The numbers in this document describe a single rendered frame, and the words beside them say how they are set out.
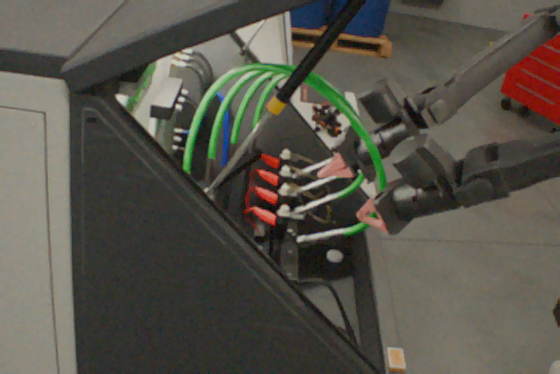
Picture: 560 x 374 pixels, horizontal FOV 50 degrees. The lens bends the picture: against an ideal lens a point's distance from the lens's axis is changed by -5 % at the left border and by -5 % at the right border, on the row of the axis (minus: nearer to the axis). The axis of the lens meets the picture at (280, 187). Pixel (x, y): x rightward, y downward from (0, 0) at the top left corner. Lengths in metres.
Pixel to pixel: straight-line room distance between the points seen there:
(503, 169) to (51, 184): 0.62
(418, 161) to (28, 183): 0.55
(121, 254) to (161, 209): 0.10
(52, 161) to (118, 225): 0.13
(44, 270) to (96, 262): 0.09
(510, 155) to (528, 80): 4.56
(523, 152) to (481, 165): 0.06
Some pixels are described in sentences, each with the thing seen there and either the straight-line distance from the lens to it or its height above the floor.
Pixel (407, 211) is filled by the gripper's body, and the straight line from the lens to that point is 1.00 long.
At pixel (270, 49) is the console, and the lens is 1.47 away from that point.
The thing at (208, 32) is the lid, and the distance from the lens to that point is 0.71.
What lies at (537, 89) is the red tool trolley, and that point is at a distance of 5.42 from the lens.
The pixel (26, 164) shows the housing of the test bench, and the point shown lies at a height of 1.34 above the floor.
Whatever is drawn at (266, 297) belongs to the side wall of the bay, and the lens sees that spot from 0.92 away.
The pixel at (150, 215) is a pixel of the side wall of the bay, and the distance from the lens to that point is 0.86.
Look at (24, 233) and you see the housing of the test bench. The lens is 0.94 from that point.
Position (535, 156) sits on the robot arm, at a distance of 0.91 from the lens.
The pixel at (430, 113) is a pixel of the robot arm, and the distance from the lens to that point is 1.12.
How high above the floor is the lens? 1.77
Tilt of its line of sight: 30 degrees down
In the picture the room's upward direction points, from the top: 11 degrees clockwise
